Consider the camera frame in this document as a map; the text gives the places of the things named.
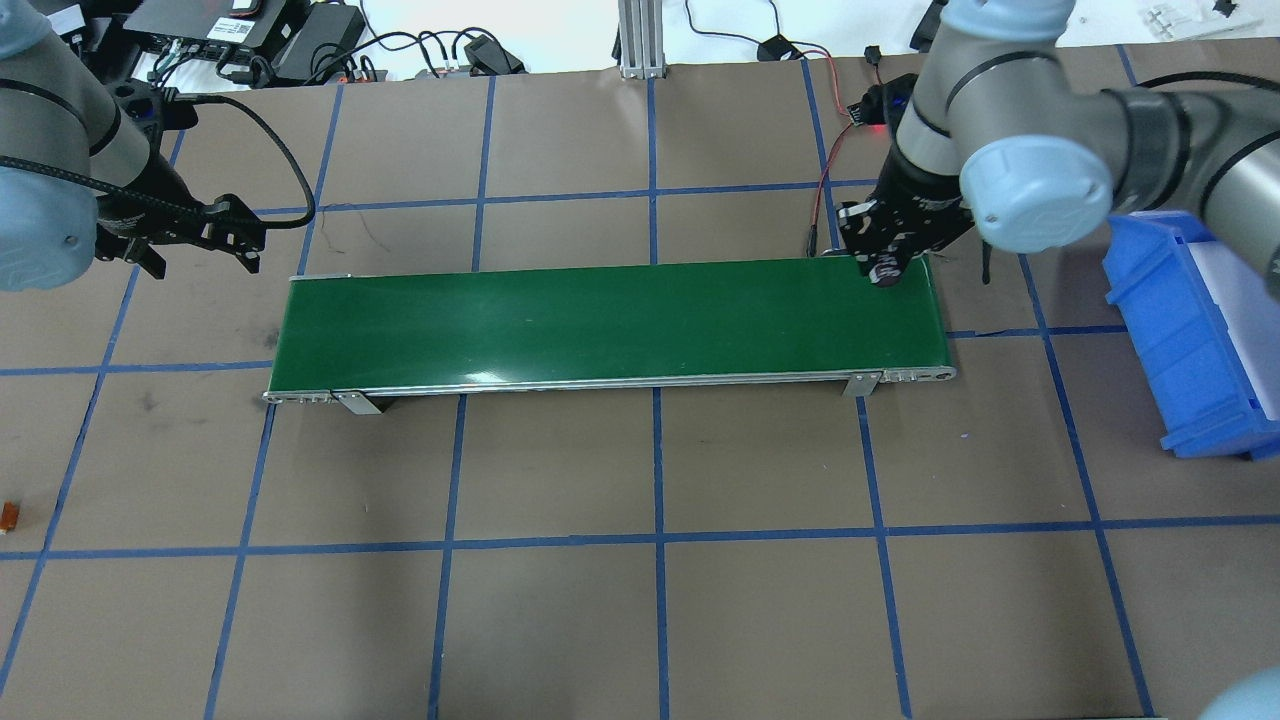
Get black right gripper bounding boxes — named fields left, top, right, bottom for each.
left=837, top=150, right=974, bottom=288

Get large black power brick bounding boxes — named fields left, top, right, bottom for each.
left=270, top=3, right=367, bottom=87

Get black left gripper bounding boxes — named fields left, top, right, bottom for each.
left=96, top=151, right=262, bottom=281

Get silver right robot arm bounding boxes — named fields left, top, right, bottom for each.
left=840, top=1, right=1279, bottom=295

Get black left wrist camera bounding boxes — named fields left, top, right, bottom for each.
left=108, top=79, right=198, bottom=143

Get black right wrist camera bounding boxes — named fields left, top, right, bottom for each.
left=846, top=73, right=919, bottom=128

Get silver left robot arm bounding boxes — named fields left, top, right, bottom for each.
left=1, top=1, right=265, bottom=292

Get black power adapter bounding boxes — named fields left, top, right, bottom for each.
left=756, top=35, right=804, bottom=61

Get red black wire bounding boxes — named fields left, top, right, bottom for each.
left=792, top=44, right=881, bottom=258

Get green conveyor belt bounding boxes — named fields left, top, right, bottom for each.
left=264, top=256, right=957, bottom=415

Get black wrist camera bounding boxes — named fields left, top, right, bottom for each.
left=846, top=73, right=919, bottom=128
left=108, top=79, right=198, bottom=143

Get black laptop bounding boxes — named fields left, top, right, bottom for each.
left=123, top=1, right=311, bottom=63

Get blue plastic bin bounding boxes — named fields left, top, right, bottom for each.
left=1103, top=211, right=1279, bottom=461

